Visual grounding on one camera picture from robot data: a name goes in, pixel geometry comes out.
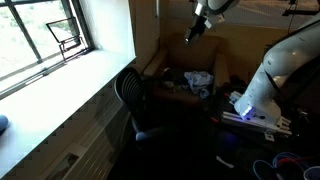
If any beige radiator cover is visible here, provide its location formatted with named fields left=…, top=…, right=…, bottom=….
left=4, top=59, right=136, bottom=180

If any small white box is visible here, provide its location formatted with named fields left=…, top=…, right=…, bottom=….
left=228, top=90, right=243, bottom=106

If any brown armchair sofa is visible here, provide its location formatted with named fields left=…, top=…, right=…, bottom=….
left=142, top=32, right=232, bottom=105

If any white paper strip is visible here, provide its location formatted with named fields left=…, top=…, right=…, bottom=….
left=215, top=155, right=236, bottom=170

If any blue cable coil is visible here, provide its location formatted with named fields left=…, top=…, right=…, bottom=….
left=252, top=151, right=320, bottom=180

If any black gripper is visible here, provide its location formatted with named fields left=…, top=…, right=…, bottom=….
left=184, top=3, right=213, bottom=45

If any aluminium robot base mount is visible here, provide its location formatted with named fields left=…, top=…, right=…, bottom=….
left=221, top=110, right=293, bottom=143

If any black wire frame stand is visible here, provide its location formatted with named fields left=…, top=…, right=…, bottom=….
left=45, top=16, right=92, bottom=63

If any blue striped shirt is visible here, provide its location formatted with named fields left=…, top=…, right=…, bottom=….
left=183, top=70, right=215, bottom=100

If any white window sill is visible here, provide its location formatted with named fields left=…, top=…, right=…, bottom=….
left=0, top=49, right=137, bottom=178

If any blue round object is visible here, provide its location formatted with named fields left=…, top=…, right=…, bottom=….
left=0, top=114, right=10, bottom=137

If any dark window frame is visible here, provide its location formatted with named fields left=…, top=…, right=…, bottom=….
left=0, top=0, right=97, bottom=101

